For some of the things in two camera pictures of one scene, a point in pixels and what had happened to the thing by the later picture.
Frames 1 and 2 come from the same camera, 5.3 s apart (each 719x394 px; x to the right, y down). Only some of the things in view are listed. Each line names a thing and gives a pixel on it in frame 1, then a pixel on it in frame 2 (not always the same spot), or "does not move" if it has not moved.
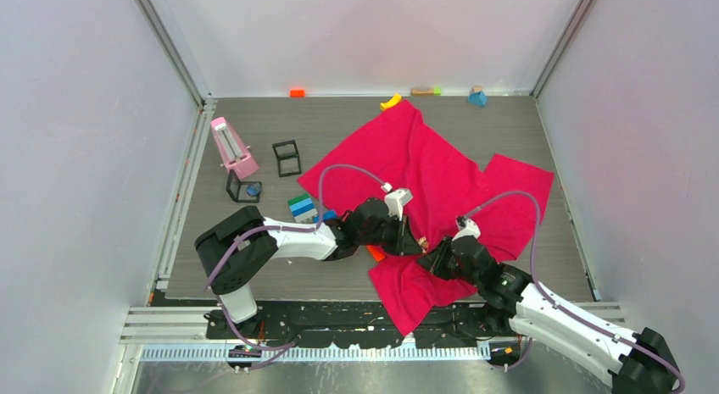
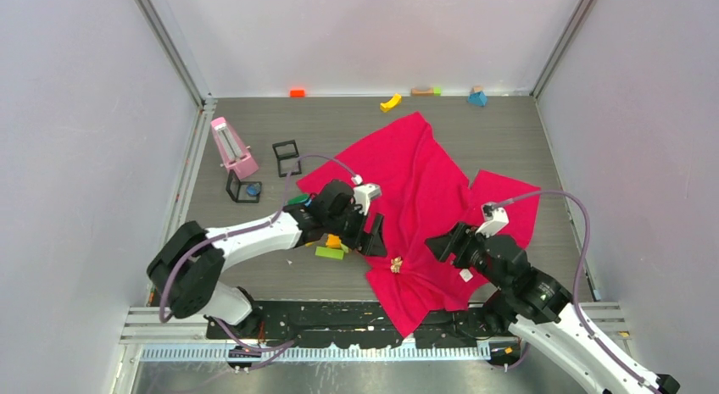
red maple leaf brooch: (423, 243) -> (396, 263)
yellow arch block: (392, 102) does not move
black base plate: (355, 324) does not move
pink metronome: (234, 154) does not move
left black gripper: (403, 244) -> (372, 244)
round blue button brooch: (253, 189) does not move
